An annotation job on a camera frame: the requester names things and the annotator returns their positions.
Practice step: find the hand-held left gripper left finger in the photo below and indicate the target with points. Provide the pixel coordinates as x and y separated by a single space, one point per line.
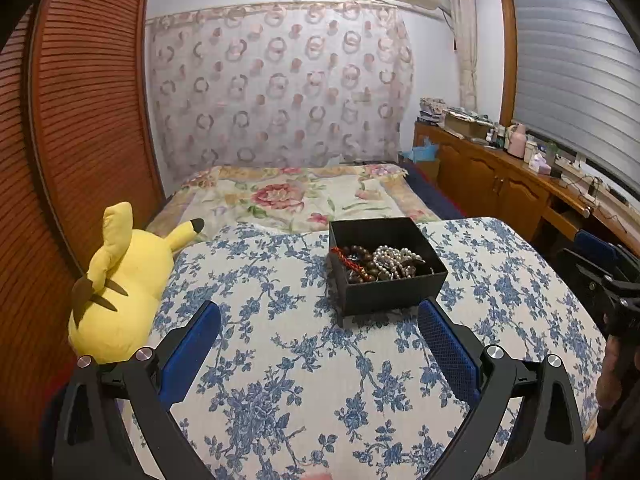
192 350

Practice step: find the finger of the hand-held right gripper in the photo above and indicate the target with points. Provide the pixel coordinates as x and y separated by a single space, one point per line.
597 245
582 267

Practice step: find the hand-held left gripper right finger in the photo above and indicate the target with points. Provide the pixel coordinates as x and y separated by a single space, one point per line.
447 355

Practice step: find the black jewelry box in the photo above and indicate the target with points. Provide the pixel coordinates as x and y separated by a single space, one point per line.
400 295

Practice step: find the person's right forearm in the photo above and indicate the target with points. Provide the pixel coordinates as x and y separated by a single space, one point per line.
620 385

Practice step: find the yellow plush toy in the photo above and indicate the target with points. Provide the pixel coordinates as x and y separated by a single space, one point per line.
125 285

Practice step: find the blue floral bedsheet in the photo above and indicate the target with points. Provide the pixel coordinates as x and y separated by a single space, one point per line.
300 385

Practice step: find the long wooden cabinet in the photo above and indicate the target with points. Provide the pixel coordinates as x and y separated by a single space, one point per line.
495 180

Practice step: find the pink thermos jug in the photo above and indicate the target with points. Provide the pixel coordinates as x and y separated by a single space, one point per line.
516 140

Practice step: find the pink floral quilt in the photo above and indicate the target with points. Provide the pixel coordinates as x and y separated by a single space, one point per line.
280 197

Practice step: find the grey window blind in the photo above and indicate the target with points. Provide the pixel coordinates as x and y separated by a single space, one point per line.
580 70

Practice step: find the cardboard box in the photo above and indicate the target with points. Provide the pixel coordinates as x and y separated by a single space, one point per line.
465 126

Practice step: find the blue bag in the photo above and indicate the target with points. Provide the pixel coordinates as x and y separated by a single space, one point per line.
420 152

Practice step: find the beige window curtain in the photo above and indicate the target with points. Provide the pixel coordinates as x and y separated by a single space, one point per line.
462 40

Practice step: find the brown louvered wardrobe door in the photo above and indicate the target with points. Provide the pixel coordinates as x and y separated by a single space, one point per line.
75 110

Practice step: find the pink circle-patterned curtain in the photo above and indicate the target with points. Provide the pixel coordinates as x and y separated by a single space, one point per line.
280 90

